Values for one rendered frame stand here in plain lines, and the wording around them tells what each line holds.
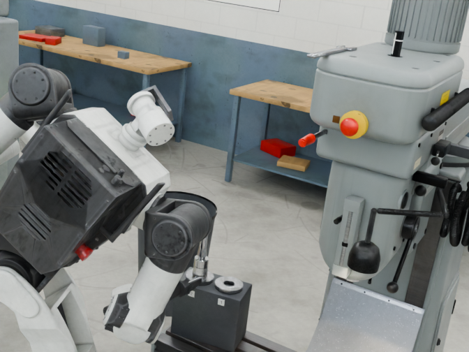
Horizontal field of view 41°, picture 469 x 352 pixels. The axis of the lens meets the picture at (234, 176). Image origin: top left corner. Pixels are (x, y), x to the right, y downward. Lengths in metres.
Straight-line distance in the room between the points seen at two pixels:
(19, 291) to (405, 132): 0.93
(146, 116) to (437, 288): 1.20
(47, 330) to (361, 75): 0.92
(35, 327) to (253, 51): 5.20
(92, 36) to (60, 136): 6.03
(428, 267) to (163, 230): 1.05
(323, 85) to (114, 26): 6.15
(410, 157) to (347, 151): 0.15
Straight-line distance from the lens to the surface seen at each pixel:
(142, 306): 1.44
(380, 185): 1.58
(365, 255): 1.46
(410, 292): 2.17
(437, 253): 2.10
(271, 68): 6.44
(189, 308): 2.04
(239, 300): 1.97
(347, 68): 1.42
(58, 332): 1.59
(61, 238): 1.33
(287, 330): 3.88
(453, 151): 1.91
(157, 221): 1.32
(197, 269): 2.01
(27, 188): 1.33
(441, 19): 1.75
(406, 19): 1.76
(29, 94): 1.40
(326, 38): 6.19
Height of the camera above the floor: 2.10
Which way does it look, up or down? 20 degrees down
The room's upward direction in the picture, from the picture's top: 7 degrees clockwise
